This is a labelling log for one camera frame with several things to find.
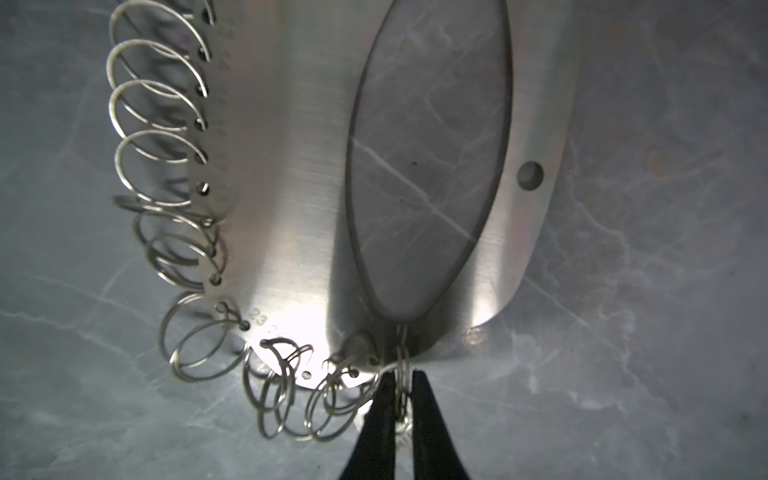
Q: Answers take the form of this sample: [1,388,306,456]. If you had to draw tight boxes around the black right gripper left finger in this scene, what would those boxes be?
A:
[340,372,396,480]

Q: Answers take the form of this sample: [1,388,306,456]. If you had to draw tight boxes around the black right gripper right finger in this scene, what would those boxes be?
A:
[410,370,469,480]

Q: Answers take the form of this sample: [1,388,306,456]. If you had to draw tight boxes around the steel key holder plate with rings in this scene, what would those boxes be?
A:
[106,1,578,442]

